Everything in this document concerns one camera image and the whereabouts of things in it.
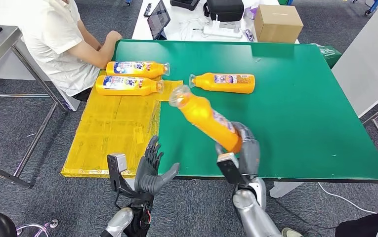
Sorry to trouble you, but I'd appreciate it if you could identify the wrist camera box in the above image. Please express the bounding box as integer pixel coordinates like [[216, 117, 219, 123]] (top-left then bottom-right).
[[216, 153, 249, 186], [106, 153, 135, 197]]

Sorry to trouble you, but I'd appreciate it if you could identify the black tray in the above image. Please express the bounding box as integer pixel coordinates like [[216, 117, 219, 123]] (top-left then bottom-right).
[[170, 0, 202, 11]]

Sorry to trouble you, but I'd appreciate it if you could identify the black tablet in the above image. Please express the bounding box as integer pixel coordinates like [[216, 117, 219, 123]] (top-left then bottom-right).
[[147, 0, 171, 40]]

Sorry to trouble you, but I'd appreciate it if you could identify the orange detergent bottle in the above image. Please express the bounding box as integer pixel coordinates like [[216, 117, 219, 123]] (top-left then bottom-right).
[[106, 61, 171, 80], [95, 75, 165, 96], [188, 72, 256, 94], [168, 84, 244, 155]]

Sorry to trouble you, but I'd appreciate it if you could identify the white floor cable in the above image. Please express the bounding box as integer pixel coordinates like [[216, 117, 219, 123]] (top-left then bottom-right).
[[318, 182, 378, 215]]

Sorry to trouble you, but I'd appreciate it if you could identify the standing person's shoe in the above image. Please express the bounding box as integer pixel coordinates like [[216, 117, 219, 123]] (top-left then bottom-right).
[[281, 227, 304, 237]]

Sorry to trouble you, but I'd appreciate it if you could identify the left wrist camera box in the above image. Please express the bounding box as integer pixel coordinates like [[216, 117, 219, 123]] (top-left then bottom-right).
[[106, 153, 135, 197]]

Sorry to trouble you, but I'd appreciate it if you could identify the pale purple plastic bag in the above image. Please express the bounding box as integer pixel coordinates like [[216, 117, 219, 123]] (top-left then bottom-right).
[[244, 5, 260, 20]]

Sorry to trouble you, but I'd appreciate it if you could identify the yellow taped sheet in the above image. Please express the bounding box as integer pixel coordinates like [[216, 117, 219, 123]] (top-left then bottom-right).
[[60, 70, 184, 179]]

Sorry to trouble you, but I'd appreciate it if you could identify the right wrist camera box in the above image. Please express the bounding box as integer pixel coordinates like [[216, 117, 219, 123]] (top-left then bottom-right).
[[216, 153, 249, 186]]

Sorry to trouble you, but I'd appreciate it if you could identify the blue metal frame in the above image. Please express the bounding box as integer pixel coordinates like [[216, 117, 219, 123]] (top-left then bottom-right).
[[364, 0, 378, 16]]

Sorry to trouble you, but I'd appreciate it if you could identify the black carry case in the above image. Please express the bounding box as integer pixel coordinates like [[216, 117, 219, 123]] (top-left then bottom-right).
[[203, 0, 245, 22]]

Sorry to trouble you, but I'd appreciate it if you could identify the white table leg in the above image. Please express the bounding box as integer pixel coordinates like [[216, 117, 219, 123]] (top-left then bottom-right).
[[269, 181, 304, 199]]

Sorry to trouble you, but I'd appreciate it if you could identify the white power strip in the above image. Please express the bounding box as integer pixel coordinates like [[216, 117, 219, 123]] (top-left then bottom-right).
[[203, 19, 244, 39]]

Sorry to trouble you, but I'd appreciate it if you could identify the green table mat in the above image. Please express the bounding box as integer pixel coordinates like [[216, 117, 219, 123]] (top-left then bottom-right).
[[113, 39, 378, 181]]

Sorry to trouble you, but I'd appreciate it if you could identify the white board table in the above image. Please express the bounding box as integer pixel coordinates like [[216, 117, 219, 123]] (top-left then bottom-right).
[[331, 3, 378, 118]]

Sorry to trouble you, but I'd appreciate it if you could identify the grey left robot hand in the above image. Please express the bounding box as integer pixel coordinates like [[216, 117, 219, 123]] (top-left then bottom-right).
[[134, 135, 180, 196]]

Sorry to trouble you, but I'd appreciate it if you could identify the standing person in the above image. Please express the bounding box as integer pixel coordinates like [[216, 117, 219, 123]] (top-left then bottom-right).
[[335, 208, 378, 237]]

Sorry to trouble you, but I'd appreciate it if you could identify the brown cardboard box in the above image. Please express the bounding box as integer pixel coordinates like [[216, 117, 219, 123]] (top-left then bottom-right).
[[254, 4, 304, 44]]

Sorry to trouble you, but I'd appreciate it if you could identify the chrome curved bar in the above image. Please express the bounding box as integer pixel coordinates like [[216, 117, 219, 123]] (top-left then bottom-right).
[[16, 219, 59, 237]]

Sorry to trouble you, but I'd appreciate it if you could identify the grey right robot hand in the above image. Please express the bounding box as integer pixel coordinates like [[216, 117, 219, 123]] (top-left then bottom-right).
[[214, 121, 261, 179]]

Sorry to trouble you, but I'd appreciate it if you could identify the seated person's right hand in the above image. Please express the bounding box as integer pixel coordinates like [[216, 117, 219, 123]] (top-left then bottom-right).
[[105, 30, 123, 45]]

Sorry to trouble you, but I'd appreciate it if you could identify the seated person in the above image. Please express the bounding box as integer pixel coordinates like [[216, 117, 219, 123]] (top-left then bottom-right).
[[22, 0, 123, 102]]

